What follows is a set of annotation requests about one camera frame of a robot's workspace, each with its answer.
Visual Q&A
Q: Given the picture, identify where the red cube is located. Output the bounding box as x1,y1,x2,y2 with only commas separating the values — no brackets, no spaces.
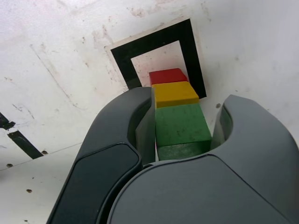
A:
149,68,189,86

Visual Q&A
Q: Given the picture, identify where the green cube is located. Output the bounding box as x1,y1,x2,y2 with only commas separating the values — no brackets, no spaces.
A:
154,102,213,161

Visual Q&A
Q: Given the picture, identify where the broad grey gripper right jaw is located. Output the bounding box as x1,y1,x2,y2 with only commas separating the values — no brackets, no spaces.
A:
98,94,299,224

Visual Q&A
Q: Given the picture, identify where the black tape square outline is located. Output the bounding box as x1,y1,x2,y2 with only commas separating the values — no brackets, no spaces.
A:
110,18,207,98

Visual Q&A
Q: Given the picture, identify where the black tape strip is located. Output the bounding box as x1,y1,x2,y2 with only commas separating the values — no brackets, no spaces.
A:
0,112,44,161

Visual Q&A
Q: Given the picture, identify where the yellow cube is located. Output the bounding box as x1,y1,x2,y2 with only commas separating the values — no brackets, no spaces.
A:
151,81,200,109

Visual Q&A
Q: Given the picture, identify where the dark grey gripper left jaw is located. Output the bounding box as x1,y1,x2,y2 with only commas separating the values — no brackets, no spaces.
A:
45,86,157,224

